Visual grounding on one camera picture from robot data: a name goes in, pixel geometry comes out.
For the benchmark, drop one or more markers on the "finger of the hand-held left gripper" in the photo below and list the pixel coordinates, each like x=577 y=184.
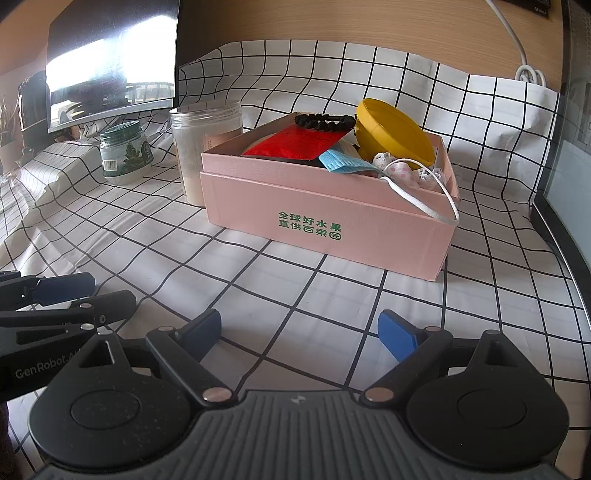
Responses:
x=111 y=307
x=60 y=288

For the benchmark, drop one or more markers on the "blue face mask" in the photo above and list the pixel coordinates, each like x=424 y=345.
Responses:
x=341 y=162

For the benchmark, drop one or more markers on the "black framed glass panel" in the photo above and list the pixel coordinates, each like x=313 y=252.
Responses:
x=577 y=138

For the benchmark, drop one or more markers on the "yellow silicone bowl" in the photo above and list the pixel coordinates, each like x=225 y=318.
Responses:
x=392 y=129

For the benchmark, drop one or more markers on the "black computer monitor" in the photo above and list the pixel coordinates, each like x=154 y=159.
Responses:
x=111 y=55

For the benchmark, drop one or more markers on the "red packet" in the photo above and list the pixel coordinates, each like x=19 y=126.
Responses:
x=300 y=143

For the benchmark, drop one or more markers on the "white black-grid tablecloth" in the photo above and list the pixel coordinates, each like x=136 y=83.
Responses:
x=138 y=230

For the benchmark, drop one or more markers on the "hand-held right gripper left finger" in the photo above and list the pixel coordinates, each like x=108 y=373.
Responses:
x=203 y=327

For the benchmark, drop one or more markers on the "clear plastic powder jar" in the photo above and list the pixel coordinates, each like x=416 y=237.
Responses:
x=198 y=134

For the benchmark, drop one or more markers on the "green lid glass jar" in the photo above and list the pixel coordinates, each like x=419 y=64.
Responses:
x=124 y=157

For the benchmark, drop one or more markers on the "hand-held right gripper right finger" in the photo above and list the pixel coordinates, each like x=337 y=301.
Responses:
x=397 y=334

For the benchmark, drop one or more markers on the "pink cardboard box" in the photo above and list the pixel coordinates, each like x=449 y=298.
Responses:
x=323 y=207

